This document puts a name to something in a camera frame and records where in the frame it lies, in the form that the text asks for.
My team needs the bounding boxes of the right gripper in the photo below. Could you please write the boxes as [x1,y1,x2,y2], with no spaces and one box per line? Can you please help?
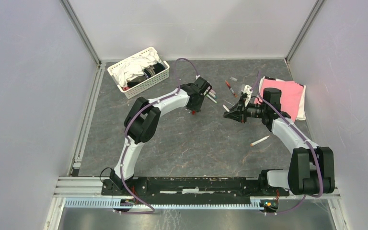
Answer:
[224,96,267,124]

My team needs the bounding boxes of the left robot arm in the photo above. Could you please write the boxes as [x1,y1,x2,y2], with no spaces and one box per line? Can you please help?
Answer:
[110,77,212,195]

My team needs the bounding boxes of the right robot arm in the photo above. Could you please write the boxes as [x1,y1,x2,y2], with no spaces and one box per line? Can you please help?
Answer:
[223,85,335,197]

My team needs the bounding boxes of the brown pen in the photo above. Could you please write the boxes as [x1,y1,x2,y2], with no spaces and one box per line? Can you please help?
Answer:
[225,80,237,97]

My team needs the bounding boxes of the dark cloth in basket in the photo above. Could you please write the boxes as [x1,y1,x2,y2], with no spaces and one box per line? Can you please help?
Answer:
[143,63,165,79]

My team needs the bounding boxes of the white cloth under pink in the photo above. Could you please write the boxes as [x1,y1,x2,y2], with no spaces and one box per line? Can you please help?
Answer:
[256,76,307,121]

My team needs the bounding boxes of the white plastic basket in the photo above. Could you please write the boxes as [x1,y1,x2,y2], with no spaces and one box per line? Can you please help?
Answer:
[107,47,170,99]

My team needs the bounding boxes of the white cloth in basket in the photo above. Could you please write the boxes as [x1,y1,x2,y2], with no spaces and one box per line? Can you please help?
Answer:
[111,51,161,88]

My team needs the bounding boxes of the white cable duct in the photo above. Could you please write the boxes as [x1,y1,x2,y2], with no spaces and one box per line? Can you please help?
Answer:
[64,198,264,210]

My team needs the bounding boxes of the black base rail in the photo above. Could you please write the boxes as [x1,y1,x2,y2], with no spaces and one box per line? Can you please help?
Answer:
[101,176,290,206]

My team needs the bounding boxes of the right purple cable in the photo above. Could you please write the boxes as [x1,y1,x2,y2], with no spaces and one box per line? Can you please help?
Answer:
[251,71,324,215]

